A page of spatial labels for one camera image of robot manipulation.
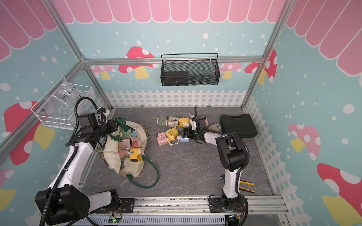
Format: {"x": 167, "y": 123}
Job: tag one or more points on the green pencil sharpener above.
{"x": 162, "y": 121}

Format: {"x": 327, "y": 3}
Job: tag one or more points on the yellow black pencil sharpener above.
{"x": 135, "y": 155}

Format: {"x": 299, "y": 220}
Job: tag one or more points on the pink boxy pencil sharpener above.
{"x": 162, "y": 139}

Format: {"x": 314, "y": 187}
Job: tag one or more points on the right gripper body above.
{"x": 192, "y": 134}

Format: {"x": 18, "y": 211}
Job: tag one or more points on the black box in basket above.
{"x": 175, "y": 78}

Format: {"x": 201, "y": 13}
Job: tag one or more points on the black plastic tool case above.
{"x": 242, "y": 125}

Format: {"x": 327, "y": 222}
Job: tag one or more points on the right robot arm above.
{"x": 234, "y": 157}

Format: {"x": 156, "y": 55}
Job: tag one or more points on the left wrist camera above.
{"x": 102, "y": 114}

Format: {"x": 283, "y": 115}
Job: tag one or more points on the cream crank pencil sharpener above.
{"x": 215, "y": 127}

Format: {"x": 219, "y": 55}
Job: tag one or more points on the black wire mesh basket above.
{"x": 203, "y": 68}

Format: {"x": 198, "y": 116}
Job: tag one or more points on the cream canvas tote bag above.
{"x": 129, "y": 135}

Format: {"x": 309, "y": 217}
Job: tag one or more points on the clear wall bin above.
{"x": 56, "y": 107}

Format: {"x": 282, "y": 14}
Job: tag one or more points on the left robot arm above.
{"x": 62, "y": 201}

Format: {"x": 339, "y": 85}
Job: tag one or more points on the yellow crank pencil sharpener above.
{"x": 172, "y": 135}

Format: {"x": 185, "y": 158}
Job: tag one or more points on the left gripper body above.
{"x": 107, "y": 128}

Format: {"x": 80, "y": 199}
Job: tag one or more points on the beige pencil sharpener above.
{"x": 173, "y": 121}

